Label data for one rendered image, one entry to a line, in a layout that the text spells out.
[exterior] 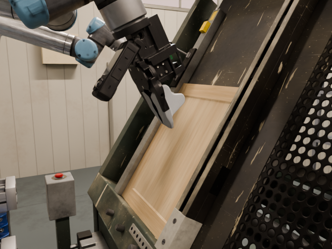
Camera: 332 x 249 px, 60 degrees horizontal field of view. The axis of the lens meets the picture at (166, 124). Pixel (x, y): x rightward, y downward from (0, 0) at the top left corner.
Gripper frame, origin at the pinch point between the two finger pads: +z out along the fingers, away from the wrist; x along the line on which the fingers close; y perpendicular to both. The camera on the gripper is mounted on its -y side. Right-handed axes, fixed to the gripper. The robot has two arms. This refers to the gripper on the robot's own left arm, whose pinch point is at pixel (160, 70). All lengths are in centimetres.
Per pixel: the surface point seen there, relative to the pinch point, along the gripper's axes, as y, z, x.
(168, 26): 236, 97, -237
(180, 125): -13.1, 10.5, 24.9
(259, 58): -51, 5, 11
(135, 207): -1, 10, 59
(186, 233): -36, 8, 64
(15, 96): 303, -36, -44
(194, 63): -8.9, 10.4, -7.8
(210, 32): -14.4, 9.7, -23.0
